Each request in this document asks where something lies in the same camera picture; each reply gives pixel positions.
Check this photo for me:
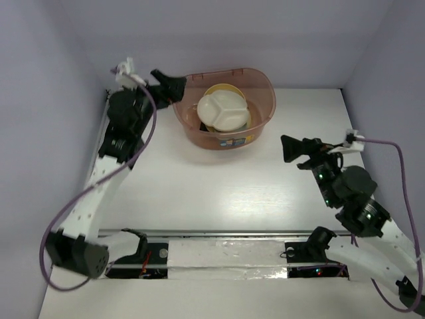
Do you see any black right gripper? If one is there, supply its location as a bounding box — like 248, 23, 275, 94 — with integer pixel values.
282, 132, 347, 207

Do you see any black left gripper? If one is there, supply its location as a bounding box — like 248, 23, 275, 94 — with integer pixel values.
124, 70, 187, 136

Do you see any beige bird-painted plate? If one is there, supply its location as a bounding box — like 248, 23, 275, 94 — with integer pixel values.
201, 108, 251, 133

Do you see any cream three-section plate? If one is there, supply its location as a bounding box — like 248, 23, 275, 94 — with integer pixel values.
197, 90, 250, 132

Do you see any orange round bear plate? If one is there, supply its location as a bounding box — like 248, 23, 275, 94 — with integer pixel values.
199, 83, 246, 103

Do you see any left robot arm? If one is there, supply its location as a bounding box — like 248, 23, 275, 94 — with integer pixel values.
41, 69, 187, 279

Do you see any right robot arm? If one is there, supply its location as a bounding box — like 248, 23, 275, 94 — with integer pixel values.
280, 130, 424, 316

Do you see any blue yellow bin label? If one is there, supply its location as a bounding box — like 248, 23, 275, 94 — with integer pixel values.
219, 135, 254, 148

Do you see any pink translucent plastic bin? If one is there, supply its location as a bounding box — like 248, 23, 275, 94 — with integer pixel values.
173, 68, 276, 150

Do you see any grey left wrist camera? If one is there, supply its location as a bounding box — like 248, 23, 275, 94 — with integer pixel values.
111, 57, 147, 90

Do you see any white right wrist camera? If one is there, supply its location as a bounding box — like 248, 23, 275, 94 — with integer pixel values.
329, 129, 365, 155

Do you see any aluminium frame rail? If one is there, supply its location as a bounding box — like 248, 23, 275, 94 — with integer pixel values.
82, 89, 112, 189

